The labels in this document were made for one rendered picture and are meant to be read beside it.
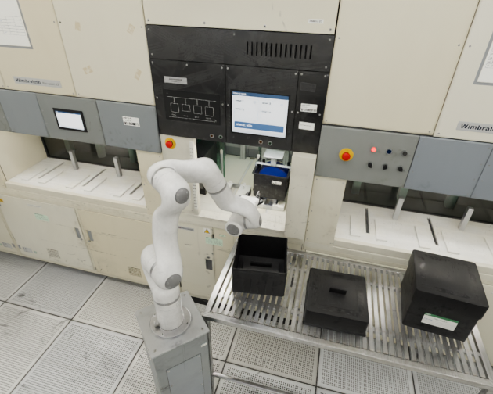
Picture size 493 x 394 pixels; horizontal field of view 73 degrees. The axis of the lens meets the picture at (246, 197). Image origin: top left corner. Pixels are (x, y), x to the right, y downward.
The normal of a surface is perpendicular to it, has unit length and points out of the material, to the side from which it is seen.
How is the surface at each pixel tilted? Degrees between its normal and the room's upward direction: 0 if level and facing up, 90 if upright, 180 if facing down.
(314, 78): 90
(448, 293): 0
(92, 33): 90
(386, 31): 90
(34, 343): 0
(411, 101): 90
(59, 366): 0
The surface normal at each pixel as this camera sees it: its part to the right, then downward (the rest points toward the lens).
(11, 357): 0.02, -0.83
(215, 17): -0.28, 0.56
